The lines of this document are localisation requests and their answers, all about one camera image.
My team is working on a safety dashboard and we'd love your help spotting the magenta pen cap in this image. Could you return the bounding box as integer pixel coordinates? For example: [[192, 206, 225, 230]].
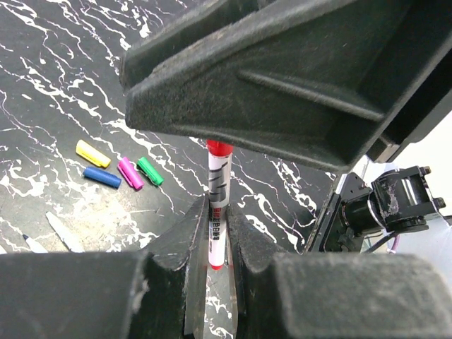
[[117, 157, 144, 191]]

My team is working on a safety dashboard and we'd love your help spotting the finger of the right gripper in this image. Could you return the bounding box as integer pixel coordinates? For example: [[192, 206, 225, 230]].
[[125, 1, 451, 173], [119, 0, 268, 90]]

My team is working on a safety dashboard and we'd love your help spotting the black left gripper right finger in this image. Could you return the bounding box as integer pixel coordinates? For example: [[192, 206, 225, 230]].
[[226, 204, 293, 338]]

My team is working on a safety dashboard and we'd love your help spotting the blue pen cap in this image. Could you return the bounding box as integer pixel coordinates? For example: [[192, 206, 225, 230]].
[[83, 167, 121, 189]]

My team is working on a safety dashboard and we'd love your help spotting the yellow pen cap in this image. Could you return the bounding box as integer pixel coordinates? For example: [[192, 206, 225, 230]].
[[76, 140, 111, 168]]

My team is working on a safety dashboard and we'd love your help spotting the green pen cap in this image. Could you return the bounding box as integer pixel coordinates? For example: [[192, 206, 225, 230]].
[[137, 157, 164, 186]]

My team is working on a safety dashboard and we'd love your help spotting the red pen cap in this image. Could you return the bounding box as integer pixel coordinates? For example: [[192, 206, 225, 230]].
[[207, 139, 233, 157]]

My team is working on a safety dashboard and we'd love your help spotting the white pen blue tip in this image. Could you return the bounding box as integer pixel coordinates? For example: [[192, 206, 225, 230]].
[[22, 234, 47, 254]]

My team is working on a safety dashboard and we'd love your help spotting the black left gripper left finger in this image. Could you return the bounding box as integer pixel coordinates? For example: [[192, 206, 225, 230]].
[[129, 196, 209, 338]]

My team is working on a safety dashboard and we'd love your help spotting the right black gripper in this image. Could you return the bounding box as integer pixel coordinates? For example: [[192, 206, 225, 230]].
[[367, 52, 451, 162]]

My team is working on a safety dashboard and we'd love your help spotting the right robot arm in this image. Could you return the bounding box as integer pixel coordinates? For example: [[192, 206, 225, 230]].
[[119, 1, 451, 338]]

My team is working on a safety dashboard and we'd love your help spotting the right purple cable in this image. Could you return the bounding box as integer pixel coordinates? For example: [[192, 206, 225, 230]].
[[386, 232, 402, 255]]

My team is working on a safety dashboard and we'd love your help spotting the white pen red tip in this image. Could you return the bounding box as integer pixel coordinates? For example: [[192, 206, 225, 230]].
[[208, 152, 232, 270]]

